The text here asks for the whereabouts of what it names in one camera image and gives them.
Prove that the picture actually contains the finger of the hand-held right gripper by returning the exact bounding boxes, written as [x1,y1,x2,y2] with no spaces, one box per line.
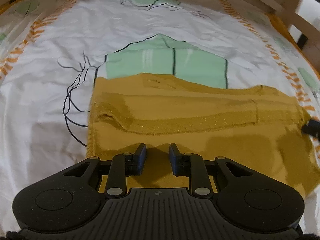
[301,119,320,138]

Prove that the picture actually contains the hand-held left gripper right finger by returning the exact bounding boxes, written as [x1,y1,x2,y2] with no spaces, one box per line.
[169,143,253,196]

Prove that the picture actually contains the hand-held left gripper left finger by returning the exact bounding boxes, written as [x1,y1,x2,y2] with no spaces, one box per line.
[62,143,147,196]

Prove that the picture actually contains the mustard yellow knit sweater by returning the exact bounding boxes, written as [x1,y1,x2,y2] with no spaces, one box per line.
[86,73,320,198]

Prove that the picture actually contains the white printed duvet cover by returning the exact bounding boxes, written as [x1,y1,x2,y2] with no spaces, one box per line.
[0,0,320,233]

